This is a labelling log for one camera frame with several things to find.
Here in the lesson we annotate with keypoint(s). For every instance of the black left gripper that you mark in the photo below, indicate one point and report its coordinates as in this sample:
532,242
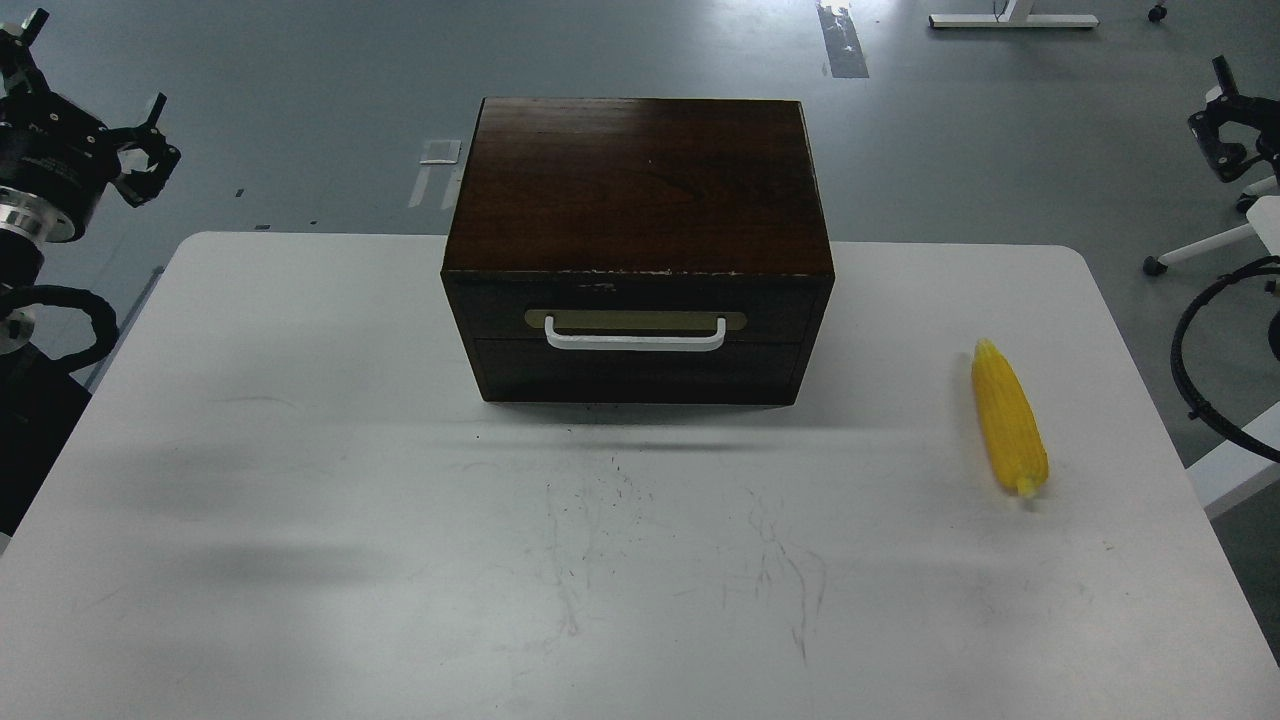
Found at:
60,153

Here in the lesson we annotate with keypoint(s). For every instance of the yellow corn cob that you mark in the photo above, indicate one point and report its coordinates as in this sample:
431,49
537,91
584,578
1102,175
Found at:
1014,445

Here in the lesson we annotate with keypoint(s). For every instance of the wooden drawer with white handle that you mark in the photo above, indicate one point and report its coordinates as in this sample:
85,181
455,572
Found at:
684,330

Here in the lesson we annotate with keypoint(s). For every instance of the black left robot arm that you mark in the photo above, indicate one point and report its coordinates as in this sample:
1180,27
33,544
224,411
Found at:
41,401

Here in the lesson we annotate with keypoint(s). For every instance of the dark wooden drawer cabinet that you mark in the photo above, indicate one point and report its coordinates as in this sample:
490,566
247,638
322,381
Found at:
638,202

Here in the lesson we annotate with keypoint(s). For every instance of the white desk foot bar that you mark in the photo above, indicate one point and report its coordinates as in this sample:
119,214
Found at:
1012,15

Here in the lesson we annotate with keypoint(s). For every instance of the white side table edge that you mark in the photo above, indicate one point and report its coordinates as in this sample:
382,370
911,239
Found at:
1227,476

